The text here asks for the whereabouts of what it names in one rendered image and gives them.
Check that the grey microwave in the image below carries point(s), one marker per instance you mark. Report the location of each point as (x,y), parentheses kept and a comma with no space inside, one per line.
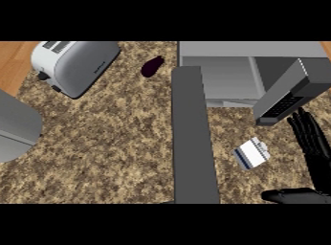
(248,73)

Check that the silver toaster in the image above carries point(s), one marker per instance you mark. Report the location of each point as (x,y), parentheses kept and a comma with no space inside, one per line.
(75,65)

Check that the white milk carton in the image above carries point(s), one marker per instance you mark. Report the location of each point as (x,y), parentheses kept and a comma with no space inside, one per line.
(252,155)

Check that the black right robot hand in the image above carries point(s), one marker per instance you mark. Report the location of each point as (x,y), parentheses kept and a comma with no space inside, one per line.
(319,156)

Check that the dark grey microwave door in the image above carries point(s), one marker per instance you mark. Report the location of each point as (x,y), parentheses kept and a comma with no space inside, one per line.
(190,137)

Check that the grey rounded appliance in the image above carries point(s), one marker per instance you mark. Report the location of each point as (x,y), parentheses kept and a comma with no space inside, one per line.
(6,124)

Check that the dark purple eggplant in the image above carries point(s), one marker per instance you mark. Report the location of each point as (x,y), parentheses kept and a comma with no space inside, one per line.
(151,66)

